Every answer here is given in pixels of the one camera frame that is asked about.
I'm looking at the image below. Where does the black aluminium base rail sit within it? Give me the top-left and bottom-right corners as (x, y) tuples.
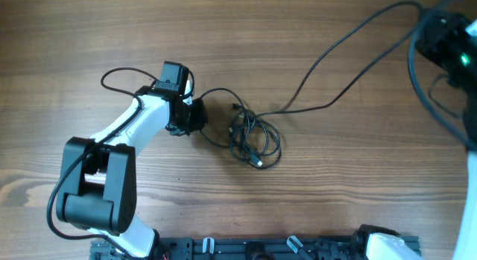
(89, 235), (422, 260)

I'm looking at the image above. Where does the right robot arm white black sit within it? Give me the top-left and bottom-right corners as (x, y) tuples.
(407, 10), (476, 259)

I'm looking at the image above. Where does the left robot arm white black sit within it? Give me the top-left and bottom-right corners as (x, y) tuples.
(46, 62), (207, 259)

